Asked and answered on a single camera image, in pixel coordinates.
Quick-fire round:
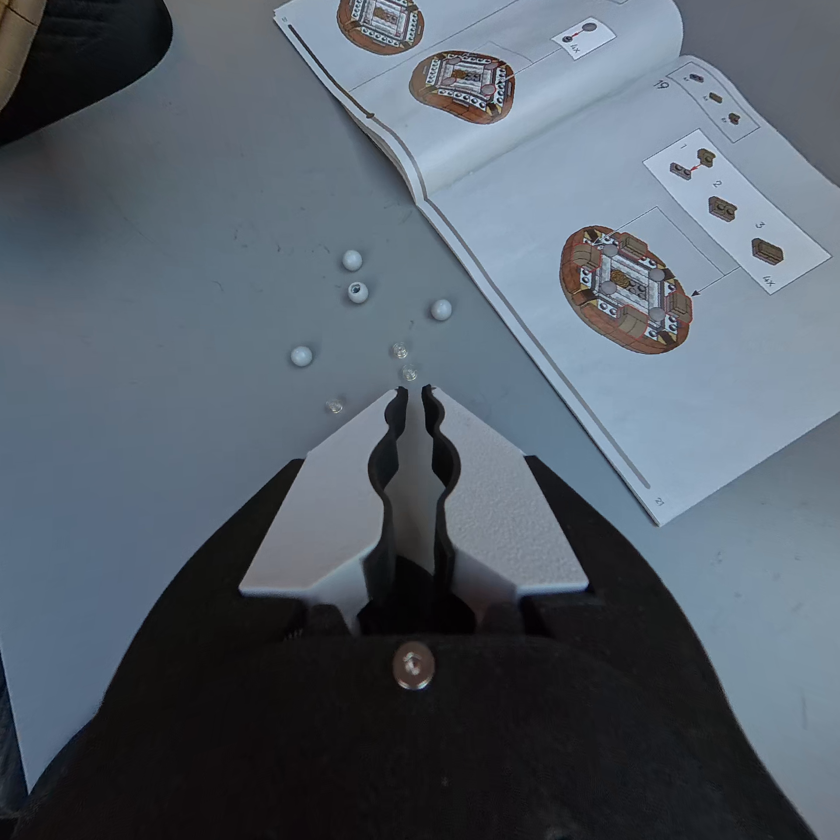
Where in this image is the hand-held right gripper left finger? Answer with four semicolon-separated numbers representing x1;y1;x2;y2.
238;387;409;623

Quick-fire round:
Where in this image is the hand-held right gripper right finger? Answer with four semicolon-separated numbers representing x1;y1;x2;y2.
420;385;588;621

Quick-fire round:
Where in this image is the lego instruction booklet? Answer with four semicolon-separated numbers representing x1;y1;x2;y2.
272;0;840;528

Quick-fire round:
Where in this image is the black wrist rest pad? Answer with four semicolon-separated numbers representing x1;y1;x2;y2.
0;0;175;147

